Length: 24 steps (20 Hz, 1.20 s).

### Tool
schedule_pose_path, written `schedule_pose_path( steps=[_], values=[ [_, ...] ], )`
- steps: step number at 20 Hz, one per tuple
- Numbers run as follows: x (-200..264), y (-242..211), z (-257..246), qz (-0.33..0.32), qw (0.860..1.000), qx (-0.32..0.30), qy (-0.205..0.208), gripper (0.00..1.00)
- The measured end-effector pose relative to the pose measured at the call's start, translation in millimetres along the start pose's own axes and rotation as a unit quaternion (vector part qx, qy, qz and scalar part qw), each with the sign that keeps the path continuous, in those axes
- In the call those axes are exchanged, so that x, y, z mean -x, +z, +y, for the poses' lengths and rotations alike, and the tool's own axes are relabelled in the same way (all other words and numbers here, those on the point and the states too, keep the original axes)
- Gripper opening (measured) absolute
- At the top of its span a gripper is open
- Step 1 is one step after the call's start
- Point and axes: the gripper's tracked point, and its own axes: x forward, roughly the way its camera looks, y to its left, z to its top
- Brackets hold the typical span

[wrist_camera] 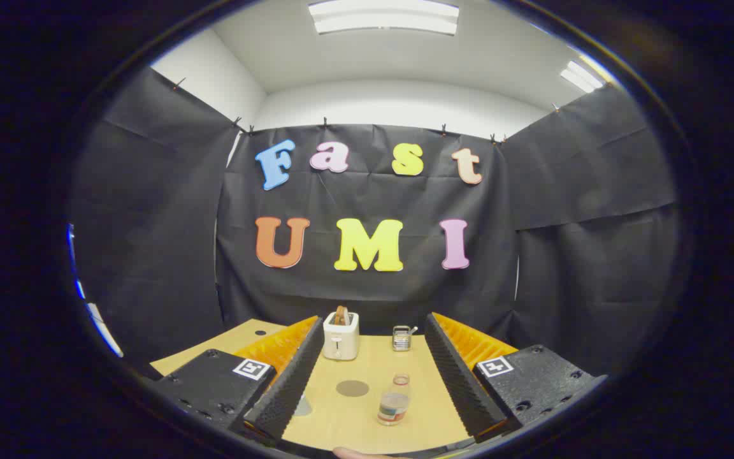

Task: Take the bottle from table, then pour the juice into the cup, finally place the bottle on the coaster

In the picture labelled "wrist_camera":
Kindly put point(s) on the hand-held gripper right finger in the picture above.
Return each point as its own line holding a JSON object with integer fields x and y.
{"x": 459, "y": 376}

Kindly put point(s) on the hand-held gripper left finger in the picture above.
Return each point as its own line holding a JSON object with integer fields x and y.
{"x": 290, "y": 389}

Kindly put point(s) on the round brown coaster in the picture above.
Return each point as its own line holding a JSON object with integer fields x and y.
{"x": 352, "y": 388}

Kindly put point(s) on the clear plastic juice bottle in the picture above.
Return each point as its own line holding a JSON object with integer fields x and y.
{"x": 394, "y": 405}

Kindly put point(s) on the white toaster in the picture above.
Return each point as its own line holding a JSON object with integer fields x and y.
{"x": 340, "y": 341}

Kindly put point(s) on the wooden table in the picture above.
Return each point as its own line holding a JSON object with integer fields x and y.
{"x": 373, "y": 370}

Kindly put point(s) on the toasted bread slice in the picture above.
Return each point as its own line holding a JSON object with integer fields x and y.
{"x": 341, "y": 315}

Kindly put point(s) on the small ceiling light panel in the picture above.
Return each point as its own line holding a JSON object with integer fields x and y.
{"x": 580, "y": 76}

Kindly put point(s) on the long ceiling light panel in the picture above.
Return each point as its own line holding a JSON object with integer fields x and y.
{"x": 383, "y": 16}

